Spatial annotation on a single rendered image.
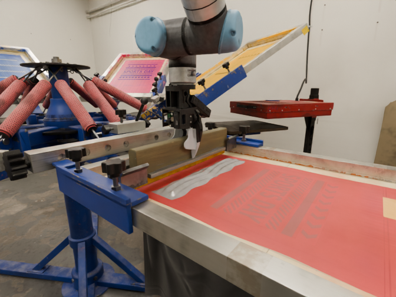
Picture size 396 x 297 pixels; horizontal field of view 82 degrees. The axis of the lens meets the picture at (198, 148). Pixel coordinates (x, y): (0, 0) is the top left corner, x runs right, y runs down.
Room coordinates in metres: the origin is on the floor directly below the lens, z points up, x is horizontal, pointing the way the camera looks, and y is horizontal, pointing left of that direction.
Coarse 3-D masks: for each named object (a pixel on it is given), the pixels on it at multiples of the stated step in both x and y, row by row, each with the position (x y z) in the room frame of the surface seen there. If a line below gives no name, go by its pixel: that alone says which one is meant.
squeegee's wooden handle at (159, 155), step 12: (204, 132) 0.73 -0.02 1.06; (216, 132) 0.76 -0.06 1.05; (156, 144) 0.56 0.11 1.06; (168, 144) 0.58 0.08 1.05; (180, 144) 0.62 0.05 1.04; (204, 144) 0.71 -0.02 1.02; (216, 144) 0.76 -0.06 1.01; (132, 156) 0.51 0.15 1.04; (144, 156) 0.52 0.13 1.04; (156, 156) 0.55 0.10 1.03; (168, 156) 0.58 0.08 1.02; (180, 156) 0.62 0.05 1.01; (156, 168) 0.54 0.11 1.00
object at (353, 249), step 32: (192, 192) 0.50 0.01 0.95; (224, 192) 0.50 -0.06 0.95; (224, 224) 0.37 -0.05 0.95; (256, 224) 0.37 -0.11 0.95; (352, 224) 0.37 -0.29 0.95; (384, 224) 0.37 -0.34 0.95; (320, 256) 0.28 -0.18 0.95; (352, 256) 0.28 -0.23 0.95; (384, 256) 0.28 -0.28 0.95; (384, 288) 0.23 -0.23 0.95
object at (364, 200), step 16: (208, 160) 0.75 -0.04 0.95; (224, 176) 0.60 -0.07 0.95; (240, 176) 0.60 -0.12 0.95; (304, 176) 0.60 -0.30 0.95; (320, 176) 0.60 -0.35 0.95; (352, 192) 0.50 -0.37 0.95; (368, 192) 0.50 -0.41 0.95; (384, 192) 0.50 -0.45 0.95; (336, 208) 0.43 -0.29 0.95; (352, 208) 0.43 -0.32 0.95; (368, 208) 0.43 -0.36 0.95
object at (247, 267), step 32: (288, 160) 0.73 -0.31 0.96; (320, 160) 0.67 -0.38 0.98; (352, 160) 0.64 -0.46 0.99; (160, 224) 0.32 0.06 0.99; (192, 224) 0.31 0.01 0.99; (192, 256) 0.28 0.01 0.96; (224, 256) 0.25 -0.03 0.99; (256, 256) 0.24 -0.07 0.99; (256, 288) 0.22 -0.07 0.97; (288, 288) 0.20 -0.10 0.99; (320, 288) 0.20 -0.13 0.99
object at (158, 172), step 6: (216, 150) 0.74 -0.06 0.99; (222, 150) 0.77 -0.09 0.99; (198, 156) 0.67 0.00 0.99; (204, 156) 0.69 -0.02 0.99; (180, 162) 0.61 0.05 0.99; (186, 162) 0.62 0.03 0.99; (192, 162) 0.64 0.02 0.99; (168, 168) 0.56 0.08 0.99; (174, 168) 0.58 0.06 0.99; (150, 174) 0.52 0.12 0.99; (156, 174) 0.53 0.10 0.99
